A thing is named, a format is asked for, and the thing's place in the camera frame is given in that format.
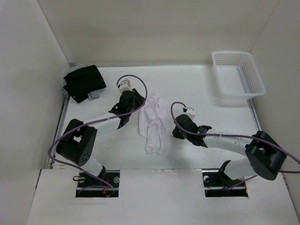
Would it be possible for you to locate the white tank top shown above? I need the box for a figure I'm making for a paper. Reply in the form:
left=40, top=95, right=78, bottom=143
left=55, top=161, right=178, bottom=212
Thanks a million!
left=138, top=94, right=171, bottom=155

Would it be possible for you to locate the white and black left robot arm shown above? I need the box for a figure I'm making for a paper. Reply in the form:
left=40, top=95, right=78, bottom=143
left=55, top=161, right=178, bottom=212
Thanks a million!
left=56, top=89, right=145, bottom=187

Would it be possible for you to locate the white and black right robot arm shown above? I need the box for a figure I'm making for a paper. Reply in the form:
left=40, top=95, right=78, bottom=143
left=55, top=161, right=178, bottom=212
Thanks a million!
left=172, top=114, right=286, bottom=186

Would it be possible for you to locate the folded black tank top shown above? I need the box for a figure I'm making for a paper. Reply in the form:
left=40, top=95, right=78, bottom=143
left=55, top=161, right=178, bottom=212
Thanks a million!
left=62, top=65, right=107, bottom=104

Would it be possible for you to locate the white plastic basket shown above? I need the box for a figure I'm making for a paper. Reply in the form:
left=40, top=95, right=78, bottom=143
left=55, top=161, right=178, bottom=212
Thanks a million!
left=211, top=51, right=266, bottom=101

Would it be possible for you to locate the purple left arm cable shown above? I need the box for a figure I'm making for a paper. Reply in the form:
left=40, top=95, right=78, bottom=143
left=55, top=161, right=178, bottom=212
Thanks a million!
left=47, top=74, right=148, bottom=195

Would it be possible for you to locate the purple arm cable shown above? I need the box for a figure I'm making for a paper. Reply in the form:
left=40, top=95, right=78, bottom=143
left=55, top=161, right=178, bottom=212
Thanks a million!
left=47, top=74, right=148, bottom=195
left=170, top=101, right=300, bottom=188

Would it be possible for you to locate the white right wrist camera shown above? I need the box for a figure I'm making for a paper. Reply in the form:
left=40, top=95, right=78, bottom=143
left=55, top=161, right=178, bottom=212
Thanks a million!
left=183, top=107, right=196, bottom=120

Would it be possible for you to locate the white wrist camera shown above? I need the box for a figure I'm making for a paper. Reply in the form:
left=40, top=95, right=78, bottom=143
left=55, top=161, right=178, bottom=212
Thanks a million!
left=117, top=79, right=132, bottom=94
left=183, top=107, right=196, bottom=120

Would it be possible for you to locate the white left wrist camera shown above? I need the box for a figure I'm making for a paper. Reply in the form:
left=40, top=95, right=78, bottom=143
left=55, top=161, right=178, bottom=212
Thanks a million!
left=117, top=79, right=132, bottom=94

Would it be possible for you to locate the aluminium right table rail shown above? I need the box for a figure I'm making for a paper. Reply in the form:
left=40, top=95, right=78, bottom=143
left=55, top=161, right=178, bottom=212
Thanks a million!
left=247, top=99, right=263, bottom=131

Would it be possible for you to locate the aluminium table rail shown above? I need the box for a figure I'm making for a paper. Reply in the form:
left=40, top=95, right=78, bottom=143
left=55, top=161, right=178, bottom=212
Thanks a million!
left=247, top=99, right=263, bottom=131
left=45, top=62, right=78, bottom=169

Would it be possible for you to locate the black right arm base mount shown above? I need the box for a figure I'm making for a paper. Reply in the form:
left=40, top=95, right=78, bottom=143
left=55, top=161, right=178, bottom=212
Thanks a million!
left=202, top=160, right=248, bottom=197

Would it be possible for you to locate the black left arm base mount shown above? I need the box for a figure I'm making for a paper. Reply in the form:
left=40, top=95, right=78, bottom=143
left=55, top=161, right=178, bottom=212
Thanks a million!
left=73, top=170, right=120, bottom=198

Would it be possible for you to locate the aluminium left table rail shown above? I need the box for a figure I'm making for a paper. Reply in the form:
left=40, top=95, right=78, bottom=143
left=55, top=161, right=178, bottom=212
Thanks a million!
left=45, top=62, right=78, bottom=169

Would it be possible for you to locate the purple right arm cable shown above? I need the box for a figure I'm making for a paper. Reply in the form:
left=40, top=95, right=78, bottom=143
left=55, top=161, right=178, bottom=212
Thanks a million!
left=170, top=101, right=300, bottom=188

